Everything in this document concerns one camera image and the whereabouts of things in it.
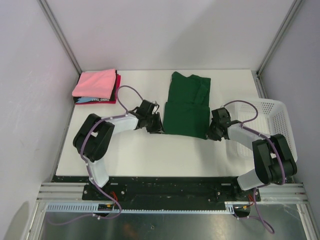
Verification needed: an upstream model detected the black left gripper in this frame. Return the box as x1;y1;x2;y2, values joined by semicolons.
145;112;165;134

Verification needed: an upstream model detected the green t shirt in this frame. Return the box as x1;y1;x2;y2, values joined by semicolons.
163;71;211;139

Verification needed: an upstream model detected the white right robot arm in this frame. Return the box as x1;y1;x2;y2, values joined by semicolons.
206;107;298;201

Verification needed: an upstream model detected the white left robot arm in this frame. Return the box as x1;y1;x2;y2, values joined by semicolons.
72;99;164;200

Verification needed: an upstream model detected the white perforated plastic basket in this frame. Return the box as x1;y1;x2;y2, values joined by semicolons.
226;98;298;161

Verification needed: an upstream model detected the red folded t shirt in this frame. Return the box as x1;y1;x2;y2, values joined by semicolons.
74;73;123;106

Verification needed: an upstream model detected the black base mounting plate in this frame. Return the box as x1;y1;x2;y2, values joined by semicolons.
81;176;262;204

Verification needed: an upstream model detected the black printed folded t shirt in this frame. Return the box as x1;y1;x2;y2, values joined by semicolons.
73;73;120;104

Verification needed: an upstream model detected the right aluminium frame post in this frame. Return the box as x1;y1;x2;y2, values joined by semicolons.
256;0;305;76

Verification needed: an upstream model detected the aluminium frame post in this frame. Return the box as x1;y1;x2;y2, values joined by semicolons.
37;0;83;75
256;0;305;76

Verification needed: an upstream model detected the grey slotted cable duct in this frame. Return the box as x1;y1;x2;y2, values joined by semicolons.
44;201;237;215

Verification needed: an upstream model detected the left aluminium frame post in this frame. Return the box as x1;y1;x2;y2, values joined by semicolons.
37;0;83;75

